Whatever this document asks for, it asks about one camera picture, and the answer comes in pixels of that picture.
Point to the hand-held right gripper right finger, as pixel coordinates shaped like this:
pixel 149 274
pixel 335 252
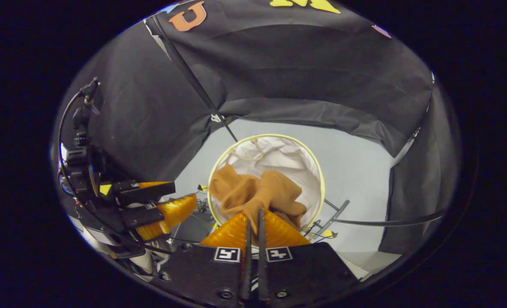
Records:
pixel 262 265

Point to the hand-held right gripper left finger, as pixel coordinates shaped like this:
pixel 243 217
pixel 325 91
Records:
pixel 246 265

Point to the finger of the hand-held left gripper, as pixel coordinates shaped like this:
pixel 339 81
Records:
pixel 144 193
pixel 142 216

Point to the brown collared shirt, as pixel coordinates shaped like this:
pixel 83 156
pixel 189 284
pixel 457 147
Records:
pixel 245 188

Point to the white laundry hamper yellow rim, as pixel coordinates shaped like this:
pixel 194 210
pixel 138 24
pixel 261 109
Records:
pixel 287 158

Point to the black clothes rack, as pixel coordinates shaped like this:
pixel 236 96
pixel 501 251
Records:
pixel 193 81

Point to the black backdrop cloth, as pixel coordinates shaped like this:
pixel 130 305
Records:
pixel 300 64

